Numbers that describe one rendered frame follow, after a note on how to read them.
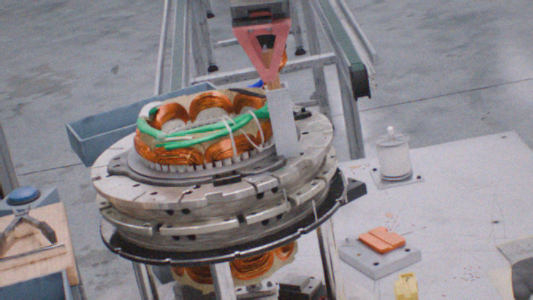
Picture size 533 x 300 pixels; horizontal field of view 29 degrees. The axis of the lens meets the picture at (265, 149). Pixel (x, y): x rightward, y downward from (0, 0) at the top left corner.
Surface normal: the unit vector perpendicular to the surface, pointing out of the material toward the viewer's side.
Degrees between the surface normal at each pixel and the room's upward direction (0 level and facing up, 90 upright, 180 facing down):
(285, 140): 90
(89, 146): 90
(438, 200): 0
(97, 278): 0
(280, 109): 90
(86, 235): 0
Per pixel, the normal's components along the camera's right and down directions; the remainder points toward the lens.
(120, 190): -0.18, -0.91
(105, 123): 0.39, 0.28
